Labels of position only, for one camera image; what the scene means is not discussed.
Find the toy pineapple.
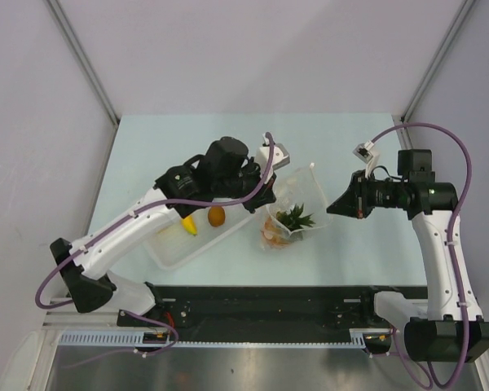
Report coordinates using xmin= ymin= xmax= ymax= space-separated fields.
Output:
xmin=262 ymin=204 xmax=315 ymax=248

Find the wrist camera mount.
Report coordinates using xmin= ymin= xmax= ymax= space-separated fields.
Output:
xmin=353 ymin=140 xmax=380 ymax=176
xmin=254 ymin=132 xmax=290 ymax=179

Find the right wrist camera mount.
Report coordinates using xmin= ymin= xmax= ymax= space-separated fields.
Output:
xmin=353 ymin=140 xmax=380 ymax=176

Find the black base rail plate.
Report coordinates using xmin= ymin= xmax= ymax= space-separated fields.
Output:
xmin=117 ymin=285 xmax=460 ymax=343

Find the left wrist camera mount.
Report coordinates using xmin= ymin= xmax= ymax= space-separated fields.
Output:
xmin=254 ymin=132 xmax=290 ymax=179

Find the clear zip top bag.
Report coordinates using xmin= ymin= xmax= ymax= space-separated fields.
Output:
xmin=260 ymin=163 xmax=332 ymax=249

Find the left aluminium frame post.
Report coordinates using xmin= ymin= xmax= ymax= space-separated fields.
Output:
xmin=42 ymin=0 xmax=121 ymax=125

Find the white cable duct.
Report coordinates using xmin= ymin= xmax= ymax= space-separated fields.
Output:
xmin=58 ymin=328 xmax=390 ymax=349

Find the aluminium frame post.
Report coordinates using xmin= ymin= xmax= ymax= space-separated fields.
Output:
xmin=401 ymin=0 xmax=478 ymax=123
xmin=42 ymin=0 xmax=121 ymax=125

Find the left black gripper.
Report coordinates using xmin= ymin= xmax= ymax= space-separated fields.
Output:
xmin=214 ymin=157 xmax=276 ymax=214

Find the brown kiwi toy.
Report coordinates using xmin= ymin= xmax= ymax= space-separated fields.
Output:
xmin=207 ymin=206 xmax=226 ymax=227

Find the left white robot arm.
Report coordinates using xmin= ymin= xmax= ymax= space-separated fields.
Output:
xmin=50 ymin=133 xmax=290 ymax=326

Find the yellow toy banana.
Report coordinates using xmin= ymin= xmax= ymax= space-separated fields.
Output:
xmin=182 ymin=215 xmax=198 ymax=236

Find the right aluminium frame post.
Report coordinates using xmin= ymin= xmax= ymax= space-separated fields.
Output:
xmin=401 ymin=0 xmax=478 ymax=123

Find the white plastic basket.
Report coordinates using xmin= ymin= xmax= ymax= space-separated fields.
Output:
xmin=143 ymin=204 xmax=253 ymax=270

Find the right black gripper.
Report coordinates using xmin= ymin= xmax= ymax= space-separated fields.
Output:
xmin=328 ymin=169 xmax=408 ymax=219

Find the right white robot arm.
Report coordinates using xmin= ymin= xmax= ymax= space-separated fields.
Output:
xmin=327 ymin=144 xmax=489 ymax=362

